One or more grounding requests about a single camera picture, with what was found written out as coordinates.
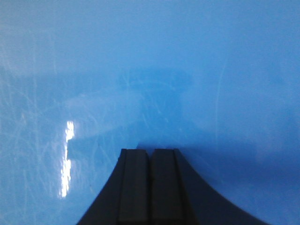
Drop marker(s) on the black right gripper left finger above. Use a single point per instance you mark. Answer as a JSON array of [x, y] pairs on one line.
[[125, 198]]

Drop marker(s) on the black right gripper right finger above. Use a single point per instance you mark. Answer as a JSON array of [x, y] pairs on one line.
[[180, 196]]

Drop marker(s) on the blue door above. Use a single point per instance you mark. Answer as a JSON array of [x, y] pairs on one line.
[[82, 79]]

